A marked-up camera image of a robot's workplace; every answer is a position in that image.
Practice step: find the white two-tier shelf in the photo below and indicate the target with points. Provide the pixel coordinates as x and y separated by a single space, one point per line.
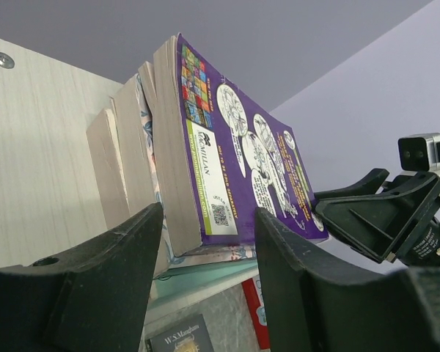
49 198

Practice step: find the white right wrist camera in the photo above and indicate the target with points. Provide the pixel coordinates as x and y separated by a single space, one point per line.
419 153

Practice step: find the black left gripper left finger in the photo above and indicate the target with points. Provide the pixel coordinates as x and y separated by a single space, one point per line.
92 297

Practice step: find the teal paperback book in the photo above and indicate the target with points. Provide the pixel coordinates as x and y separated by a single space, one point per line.
171 274

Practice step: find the dark grey Mansfield book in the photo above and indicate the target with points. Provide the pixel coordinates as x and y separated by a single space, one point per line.
190 334

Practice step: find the purple 52-Storey Treehouse book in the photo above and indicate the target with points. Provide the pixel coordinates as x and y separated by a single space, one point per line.
220 156

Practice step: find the Little Women floral book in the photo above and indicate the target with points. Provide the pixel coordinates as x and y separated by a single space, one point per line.
130 125

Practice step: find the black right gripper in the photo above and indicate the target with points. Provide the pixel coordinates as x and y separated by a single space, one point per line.
386 220

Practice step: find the red white toothpaste box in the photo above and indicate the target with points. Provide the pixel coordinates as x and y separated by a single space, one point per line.
252 290

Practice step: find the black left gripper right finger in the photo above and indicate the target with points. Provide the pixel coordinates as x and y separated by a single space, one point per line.
315 301

